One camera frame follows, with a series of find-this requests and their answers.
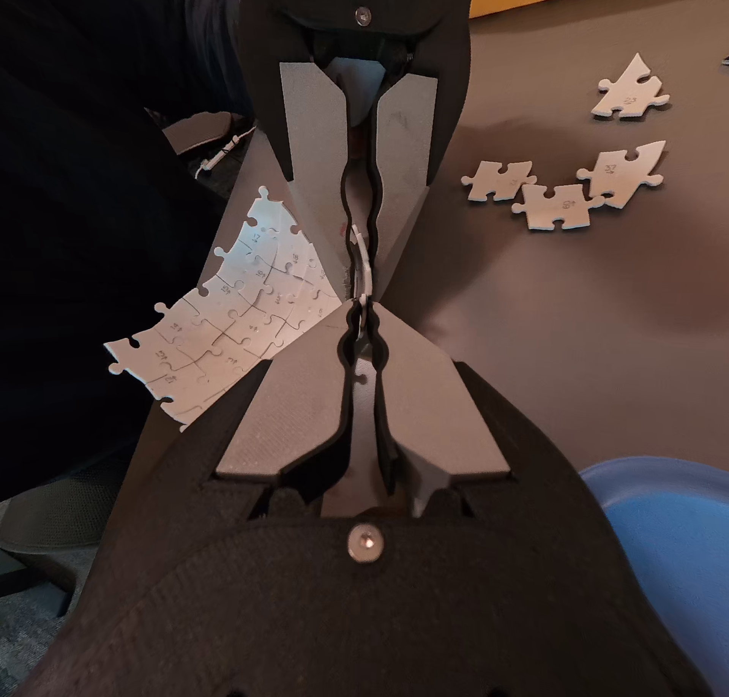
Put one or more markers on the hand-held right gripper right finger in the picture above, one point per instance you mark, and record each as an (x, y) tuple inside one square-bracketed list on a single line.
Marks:
[(444, 418)]

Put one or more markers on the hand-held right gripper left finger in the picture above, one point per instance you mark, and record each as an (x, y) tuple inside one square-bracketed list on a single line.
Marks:
[(285, 418)]

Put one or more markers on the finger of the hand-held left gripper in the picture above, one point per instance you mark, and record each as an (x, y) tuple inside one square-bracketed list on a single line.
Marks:
[(313, 133), (404, 139)]

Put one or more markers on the assembled white puzzle section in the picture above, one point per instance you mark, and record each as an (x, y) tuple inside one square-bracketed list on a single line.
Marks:
[(228, 321)]

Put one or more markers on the triangular white puzzle piece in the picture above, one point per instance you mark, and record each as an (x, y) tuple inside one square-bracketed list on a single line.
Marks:
[(629, 90)]

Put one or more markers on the blue round puzzle stand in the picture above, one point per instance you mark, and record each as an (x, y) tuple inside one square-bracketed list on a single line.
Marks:
[(672, 549)]

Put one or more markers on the person's dark clothing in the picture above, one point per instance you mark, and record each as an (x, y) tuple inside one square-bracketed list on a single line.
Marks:
[(57, 310)]

